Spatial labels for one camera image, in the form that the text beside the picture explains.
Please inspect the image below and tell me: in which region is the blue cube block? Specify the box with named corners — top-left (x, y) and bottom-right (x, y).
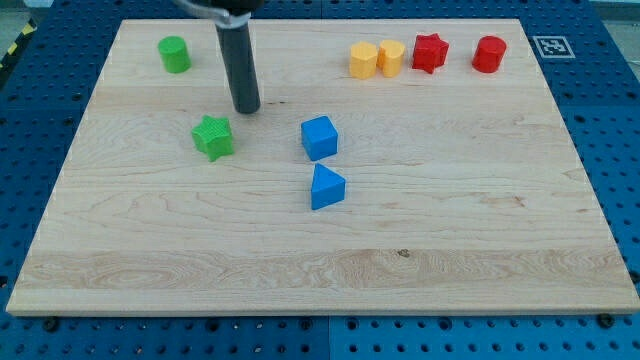
top-left (301, 116), bottom-right (338, 161)

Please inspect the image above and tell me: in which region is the robot arm end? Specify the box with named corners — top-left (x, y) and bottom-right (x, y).
top-left (172, 0), bottom-right (265, 28)

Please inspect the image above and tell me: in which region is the dark grey cylindrical pointer rod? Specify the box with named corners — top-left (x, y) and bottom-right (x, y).
top-left (216, 23), bottom-right (261, 114)

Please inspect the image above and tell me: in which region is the green cylinder block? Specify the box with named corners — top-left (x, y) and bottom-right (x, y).
top-left (157, 36), bottom-right (191, 73)

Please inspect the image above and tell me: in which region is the red star block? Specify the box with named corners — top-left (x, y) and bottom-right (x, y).
top-left (411, 33), bottom-right (449, 74)

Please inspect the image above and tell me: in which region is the green star block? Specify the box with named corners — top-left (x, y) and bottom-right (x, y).
top-left (191, 115), bottom-right (234, 162)

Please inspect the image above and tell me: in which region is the yellow hexagon block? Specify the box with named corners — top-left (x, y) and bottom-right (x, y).
top-left (349, 41), bottom-right (378, 79)

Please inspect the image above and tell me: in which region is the light wooden board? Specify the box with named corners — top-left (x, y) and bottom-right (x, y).
top-left (6, 19), bottom-right (639, 317)

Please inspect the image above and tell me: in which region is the red cylinder block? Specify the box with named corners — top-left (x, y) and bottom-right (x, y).
top-left (472, 36), bottom-right (507, 73)

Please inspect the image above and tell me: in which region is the white fiducial marker tag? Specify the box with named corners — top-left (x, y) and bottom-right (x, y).
top-left (533, 35), bottom-right (575, 59)

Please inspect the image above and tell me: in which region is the blue triangle block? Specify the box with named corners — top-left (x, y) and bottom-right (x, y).
top-left (310, 163), bottom-right (346, 210)

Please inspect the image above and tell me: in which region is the yellow black hazard tape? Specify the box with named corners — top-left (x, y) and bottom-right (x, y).
top-left (1, 18), bottom-right (37, 72)

